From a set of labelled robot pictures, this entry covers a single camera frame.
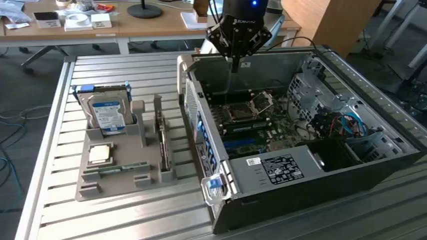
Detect green graphics card black fan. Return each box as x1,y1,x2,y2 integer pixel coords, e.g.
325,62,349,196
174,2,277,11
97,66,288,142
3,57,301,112
150,94,173,174

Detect grey parts rack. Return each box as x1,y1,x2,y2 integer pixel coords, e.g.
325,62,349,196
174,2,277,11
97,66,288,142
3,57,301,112
74,99,180,202

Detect flat white box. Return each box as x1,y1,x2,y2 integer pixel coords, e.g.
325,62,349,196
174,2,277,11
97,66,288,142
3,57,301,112
62,18,94,32

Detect black round lamp base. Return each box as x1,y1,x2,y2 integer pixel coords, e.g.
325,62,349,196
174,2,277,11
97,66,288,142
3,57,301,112
126,0,164,19

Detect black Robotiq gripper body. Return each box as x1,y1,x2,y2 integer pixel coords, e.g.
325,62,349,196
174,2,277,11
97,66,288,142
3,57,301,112
217,0,268,55

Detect perforated metal drive cage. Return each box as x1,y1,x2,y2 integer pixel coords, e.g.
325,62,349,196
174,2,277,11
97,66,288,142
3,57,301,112
285,72,362,121

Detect wooden office desk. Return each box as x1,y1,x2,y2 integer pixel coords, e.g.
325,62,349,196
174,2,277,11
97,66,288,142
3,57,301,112
0,0,121,73
117,0,302,55

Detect blue expansion slot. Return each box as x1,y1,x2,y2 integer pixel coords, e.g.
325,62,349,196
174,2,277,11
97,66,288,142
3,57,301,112
221,138,266,149

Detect blue disk wire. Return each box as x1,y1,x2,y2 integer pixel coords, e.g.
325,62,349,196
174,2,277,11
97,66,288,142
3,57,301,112
338,112,368,137

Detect brown cardboard box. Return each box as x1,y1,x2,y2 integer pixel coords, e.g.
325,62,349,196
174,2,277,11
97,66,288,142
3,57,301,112
192,0,209,25

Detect orange small parts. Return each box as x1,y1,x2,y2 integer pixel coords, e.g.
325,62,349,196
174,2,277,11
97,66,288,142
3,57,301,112
95,2,115,13

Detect green motherboard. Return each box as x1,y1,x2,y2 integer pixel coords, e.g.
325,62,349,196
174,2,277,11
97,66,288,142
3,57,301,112
209,99,321,156

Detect metal socket cover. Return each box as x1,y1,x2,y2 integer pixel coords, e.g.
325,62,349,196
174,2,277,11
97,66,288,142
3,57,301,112
248,90,274,114

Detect grey power supply unit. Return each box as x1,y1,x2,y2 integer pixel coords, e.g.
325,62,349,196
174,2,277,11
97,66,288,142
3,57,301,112
228,146,326,195

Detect grey floor cable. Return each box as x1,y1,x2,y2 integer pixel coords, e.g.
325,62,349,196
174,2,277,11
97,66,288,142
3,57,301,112
0,104,51,121

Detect green RAM stick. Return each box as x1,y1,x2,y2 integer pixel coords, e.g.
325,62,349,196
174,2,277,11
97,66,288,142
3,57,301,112
222,120,269,133
82,161,149,175

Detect white paper stack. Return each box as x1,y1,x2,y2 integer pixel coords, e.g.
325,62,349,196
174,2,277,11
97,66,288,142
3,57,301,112
180,11,209,31

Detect metal disk bay bracket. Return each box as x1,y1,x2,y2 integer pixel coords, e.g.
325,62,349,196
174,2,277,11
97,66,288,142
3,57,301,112
342,128,417,163

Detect white paper card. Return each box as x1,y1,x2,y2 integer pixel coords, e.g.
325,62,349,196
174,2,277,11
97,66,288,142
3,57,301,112
3,22,30,30

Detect small white box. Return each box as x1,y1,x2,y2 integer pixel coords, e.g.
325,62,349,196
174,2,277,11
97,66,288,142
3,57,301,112
89,13,111,30

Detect white tape roll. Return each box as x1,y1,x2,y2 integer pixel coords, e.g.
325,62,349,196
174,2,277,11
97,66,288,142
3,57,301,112
65,13,89,23

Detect bag of dark parts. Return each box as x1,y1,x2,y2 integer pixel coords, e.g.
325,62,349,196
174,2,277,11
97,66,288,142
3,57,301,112
77,0,95,12

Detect clear plastic bag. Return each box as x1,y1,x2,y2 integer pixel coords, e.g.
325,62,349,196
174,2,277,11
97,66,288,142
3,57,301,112
0,0,33,23

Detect CPU socket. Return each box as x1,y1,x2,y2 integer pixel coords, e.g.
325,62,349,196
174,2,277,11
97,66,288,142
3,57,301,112
225,101,260,121

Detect white box with black top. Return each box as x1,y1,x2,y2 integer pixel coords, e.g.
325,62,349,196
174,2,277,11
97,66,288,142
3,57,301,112
31,11,62,29

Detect hard disk in blue caddy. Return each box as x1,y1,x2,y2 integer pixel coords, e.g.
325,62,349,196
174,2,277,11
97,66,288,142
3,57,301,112
70,81,133,137

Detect blue case release latch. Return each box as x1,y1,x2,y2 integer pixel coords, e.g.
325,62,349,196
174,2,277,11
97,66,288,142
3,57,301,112
206,176,224,190

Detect black open PC case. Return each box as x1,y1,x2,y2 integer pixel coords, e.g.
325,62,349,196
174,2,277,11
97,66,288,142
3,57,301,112
176,44,427,235

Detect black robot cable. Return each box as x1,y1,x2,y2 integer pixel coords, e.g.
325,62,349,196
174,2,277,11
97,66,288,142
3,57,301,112
205,0,224,27

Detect blue floor cable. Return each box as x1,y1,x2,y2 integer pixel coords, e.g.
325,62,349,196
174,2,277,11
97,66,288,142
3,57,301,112
0,121,26,216

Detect silver CPU chip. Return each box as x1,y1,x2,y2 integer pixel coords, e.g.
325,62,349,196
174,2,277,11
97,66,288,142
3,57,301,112
86,144,111,165

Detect white desk frame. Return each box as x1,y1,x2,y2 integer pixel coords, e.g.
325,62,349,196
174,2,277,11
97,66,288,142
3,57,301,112
364,0,427,70

